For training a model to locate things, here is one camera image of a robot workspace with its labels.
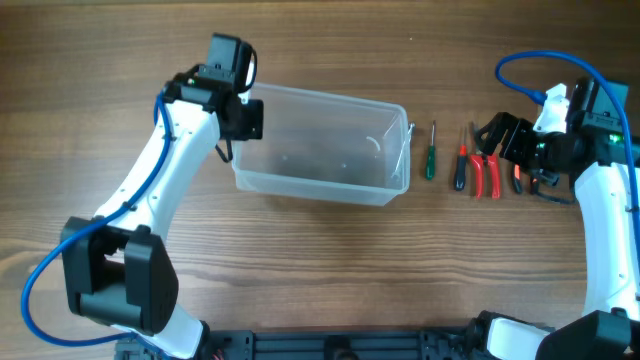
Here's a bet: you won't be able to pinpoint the green handled screwdriver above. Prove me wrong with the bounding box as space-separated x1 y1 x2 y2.
425 121 436 180

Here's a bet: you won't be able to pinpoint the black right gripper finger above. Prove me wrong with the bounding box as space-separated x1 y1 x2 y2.
478 112 519 136
474 129 502 156

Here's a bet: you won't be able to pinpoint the clear plastic container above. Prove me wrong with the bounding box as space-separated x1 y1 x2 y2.
232 83 411 206

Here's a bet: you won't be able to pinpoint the black red handled screwdriver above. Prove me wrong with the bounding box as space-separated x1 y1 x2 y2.
453 129 468 191

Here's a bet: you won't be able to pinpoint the silver combination wrench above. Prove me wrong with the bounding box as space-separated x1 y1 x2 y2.
391 122 416 179

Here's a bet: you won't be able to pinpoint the orange black needle-nose pliers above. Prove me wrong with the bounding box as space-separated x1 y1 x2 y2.
511 164 539 195

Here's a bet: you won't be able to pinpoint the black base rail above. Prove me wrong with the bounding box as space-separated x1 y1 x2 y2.
114 327 556 360

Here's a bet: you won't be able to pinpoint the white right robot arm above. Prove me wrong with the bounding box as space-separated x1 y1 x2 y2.
472 77 639 359

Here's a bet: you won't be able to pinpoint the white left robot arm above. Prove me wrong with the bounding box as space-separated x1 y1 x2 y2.
60 34 264 359

